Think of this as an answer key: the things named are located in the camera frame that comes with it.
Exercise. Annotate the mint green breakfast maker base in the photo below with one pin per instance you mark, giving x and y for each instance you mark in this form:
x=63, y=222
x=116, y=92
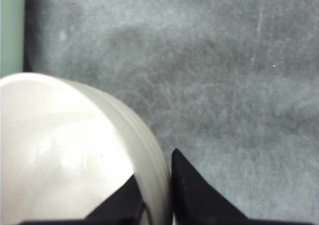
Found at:
x=11, y=36

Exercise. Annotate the beige ribbed bowl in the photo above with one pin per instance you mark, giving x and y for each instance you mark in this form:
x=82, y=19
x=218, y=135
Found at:
x=66, y=147

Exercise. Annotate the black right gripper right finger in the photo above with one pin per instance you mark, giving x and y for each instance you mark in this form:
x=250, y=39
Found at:
x=196, y=202

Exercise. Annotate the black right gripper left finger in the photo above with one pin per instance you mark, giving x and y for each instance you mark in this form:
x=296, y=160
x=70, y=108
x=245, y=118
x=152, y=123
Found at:
x=123, y=207

